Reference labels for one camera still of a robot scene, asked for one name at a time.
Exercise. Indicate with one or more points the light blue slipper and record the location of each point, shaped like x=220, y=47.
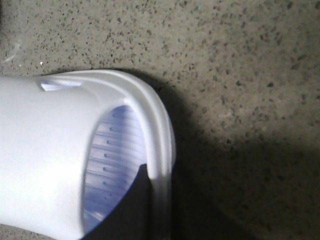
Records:
x=72, y=147

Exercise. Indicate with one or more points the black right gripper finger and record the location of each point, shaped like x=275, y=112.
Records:
x=130, y=220

